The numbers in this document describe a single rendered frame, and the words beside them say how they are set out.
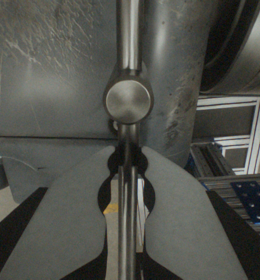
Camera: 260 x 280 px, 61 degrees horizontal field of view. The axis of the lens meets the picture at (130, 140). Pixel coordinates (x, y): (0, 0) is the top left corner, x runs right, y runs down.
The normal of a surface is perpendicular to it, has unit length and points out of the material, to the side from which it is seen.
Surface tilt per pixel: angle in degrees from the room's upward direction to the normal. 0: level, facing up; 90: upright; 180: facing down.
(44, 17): 0
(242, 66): 38
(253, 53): 32
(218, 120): 0
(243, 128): 0
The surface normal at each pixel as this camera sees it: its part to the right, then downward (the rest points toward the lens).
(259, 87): -0.02, 0.99
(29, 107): -0.01, 0.47
